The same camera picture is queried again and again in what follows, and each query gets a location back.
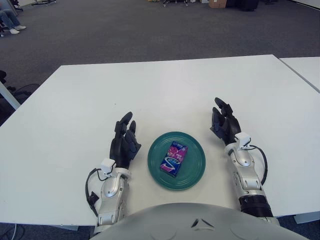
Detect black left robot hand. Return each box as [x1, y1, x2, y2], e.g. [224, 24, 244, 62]
[109, 111, 143, 169]

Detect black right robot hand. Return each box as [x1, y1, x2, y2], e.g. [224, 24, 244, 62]
[209, 97, 242, 146]

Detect purple gum box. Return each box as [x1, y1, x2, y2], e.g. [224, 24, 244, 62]
[160, 140, 189, 179]

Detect green round plate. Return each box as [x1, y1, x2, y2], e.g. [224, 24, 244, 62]
[147, 131, 207, 192]

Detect grey robot torso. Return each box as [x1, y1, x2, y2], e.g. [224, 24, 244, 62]
[89, 202, 303, 240]

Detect white neighbouring table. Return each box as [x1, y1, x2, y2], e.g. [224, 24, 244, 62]
[278, 56, 320, 93]

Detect black office chair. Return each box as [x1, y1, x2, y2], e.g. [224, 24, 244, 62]
[0, 69, 41, 101]

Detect white table foot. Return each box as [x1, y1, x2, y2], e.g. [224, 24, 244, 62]
[293, 212, 320, 225]

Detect black cabinet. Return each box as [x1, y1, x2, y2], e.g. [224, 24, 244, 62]
[240, 0, 260, 12]

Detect white slanted table leg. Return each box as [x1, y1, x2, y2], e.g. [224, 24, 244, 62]
[0, 81, 21, 111]

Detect brown cardboard box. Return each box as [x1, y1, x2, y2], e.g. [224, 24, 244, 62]
[208, 0, 228, 8]

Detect wheeled cart base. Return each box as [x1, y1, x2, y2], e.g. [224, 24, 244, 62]
[162, 0, 208, 8]

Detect seated person in jeans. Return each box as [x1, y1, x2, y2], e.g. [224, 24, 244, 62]
[0, 0, 27, 35]

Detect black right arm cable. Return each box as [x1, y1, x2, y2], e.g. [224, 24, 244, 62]
[246, 144, 268, 186]

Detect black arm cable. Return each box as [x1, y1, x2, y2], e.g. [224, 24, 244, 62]
[85, 167, 106, 218]
[246, 144, 268, 186]

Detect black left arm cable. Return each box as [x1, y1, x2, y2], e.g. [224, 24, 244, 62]
[85, 167, 106, 218]

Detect black metal floor frame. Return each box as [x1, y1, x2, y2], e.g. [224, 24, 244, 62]
[31, 0, 60, 6]

